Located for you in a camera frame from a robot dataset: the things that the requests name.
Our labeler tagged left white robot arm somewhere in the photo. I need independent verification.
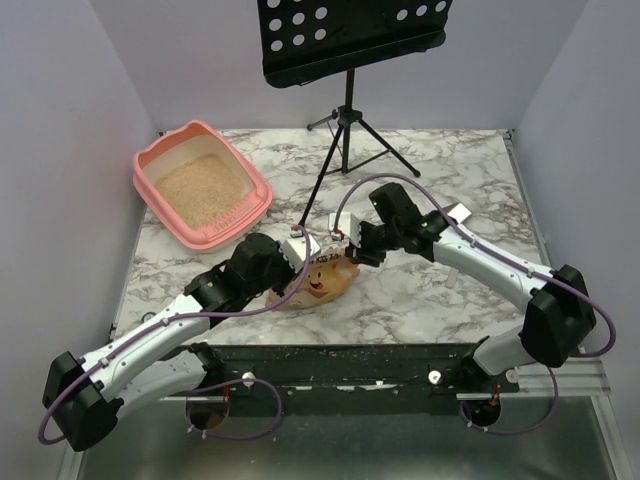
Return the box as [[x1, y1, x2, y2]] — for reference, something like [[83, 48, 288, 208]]
[[38, 227, 319, 452]]

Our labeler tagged metal litter scoop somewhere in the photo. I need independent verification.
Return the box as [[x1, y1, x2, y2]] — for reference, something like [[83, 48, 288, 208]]
[[444, 202, 472, 224]]

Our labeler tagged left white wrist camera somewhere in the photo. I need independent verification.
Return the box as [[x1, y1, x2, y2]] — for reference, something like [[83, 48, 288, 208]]
[[280, 236, 321, 271]]

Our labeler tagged black music stand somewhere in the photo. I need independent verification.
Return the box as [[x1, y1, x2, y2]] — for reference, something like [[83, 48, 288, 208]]
[[254, 0, 455, 229]]

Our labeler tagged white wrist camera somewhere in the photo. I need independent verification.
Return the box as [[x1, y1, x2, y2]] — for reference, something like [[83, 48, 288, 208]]
[[328, 212, 361, 248], [280, 236, 321, 271]]

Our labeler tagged pink litter box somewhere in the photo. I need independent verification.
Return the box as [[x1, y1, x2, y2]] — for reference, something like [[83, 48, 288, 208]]
[[133, 120, 273, 252]]

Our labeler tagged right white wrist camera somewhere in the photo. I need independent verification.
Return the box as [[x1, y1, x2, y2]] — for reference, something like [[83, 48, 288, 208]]
[[328, 212, 361, 248]]

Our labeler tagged white bag sealing clip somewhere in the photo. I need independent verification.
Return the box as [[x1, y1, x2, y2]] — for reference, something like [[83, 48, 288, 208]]
[[445, 268, 458, 289]]

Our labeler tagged orange cat litter bag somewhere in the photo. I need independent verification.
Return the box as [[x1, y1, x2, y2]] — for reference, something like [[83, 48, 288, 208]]
[[277, 247, 360, 311]]

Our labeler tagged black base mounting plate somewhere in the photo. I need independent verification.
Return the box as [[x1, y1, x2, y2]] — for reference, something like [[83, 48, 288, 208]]
[[186, 343, 520, 416]]

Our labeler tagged aluminium frame rail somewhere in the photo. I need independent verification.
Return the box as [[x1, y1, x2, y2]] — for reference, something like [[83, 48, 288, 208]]
[[456, 358, 611, 400]]

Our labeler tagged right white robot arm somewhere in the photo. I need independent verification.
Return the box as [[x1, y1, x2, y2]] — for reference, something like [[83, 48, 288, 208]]
[[328, 183, 596, 376]]

